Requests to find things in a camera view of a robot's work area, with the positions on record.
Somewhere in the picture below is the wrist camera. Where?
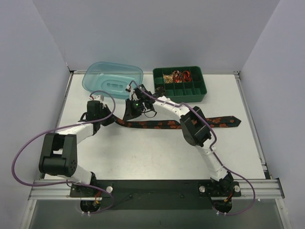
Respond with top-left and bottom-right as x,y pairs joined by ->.
125,84 -> 146,101
89,94 -> 104,103

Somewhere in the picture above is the aluminium extrusion rail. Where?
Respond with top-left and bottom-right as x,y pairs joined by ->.
29,179 -> 285,200

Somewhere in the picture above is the orange red rolled tie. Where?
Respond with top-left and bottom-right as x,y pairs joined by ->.
182,70 -> 192,82

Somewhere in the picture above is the beige patterned rolled tie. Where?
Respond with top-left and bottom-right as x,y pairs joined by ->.
163,74 -> 173,83

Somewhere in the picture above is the black orange floral necktie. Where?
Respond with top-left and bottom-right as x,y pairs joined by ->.
115,116 -> 242,129

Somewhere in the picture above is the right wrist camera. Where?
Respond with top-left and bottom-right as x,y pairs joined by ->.
125,84 -> 146,101

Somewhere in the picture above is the green compartment organizer tray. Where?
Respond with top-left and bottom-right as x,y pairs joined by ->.
152,66 -> 207,103

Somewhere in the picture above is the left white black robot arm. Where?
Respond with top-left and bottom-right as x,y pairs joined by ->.
39,100 -> 115,186

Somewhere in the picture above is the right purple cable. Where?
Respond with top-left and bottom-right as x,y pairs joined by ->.
130,80 -> 260,217

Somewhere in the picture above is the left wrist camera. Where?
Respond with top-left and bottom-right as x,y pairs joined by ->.
89,94 -> 104,103

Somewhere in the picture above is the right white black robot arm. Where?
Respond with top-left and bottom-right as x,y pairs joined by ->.
123,84 -> 234,192

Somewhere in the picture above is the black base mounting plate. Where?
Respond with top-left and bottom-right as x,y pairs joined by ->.
74,180 -> 233,212

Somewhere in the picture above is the red black rolled tie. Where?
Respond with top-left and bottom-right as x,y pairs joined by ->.
172,70 -> 183,83

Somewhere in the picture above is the dark rolled tie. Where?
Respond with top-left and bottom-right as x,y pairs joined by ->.
155,86 -> 165,97

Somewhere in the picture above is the teal transparent plastic tub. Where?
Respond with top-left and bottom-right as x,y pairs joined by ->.
82,62 -> 143,100

